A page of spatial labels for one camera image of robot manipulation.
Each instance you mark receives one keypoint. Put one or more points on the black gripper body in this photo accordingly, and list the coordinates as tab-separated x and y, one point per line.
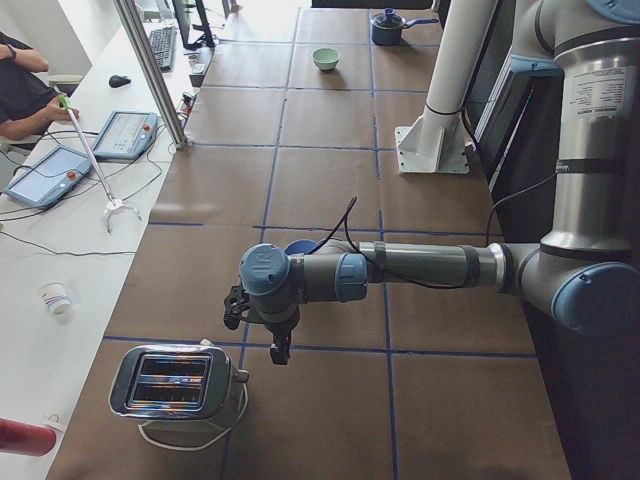
278	329

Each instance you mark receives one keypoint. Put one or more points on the green bowl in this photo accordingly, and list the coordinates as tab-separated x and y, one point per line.
326	58

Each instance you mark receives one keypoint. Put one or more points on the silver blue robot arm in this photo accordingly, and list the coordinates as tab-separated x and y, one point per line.
578	273

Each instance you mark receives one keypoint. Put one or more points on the blue bowl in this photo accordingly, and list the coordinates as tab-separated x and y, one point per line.
301	246

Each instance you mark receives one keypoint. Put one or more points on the chrome toaster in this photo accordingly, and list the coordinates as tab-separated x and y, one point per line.
180	387

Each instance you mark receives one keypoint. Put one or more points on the white reacher grabber tool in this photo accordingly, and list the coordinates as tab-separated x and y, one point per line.
114	205

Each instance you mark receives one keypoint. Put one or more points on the paper cup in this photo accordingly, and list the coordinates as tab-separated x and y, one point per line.
54	297

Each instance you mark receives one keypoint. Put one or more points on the far blue teach pendant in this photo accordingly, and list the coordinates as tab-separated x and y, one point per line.
125	136

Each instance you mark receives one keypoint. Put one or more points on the blue teach pendant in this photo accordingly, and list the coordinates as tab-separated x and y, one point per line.
52	177
125	136

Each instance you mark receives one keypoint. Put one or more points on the near blue teach pendant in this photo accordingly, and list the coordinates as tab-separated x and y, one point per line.
52	177

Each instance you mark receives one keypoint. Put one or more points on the black computer mouse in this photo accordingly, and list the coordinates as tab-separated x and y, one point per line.
117	81

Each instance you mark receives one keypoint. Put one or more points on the white support column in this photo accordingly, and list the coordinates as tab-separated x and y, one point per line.
434	143

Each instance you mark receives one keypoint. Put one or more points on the red cylinder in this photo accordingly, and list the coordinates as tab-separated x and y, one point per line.
26	439

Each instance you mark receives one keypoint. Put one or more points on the black keyboard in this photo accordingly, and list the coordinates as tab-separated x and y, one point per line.
162	44

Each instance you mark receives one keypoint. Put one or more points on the black monitor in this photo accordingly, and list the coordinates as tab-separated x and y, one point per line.
193	24

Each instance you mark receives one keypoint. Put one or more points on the person in black shirt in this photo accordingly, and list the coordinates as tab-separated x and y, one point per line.
28	105

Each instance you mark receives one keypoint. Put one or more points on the blue saucepan with lid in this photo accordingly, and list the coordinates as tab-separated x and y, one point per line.
387	27

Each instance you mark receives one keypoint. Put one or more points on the aluminium frame post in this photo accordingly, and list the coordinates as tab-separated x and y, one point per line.
135	31

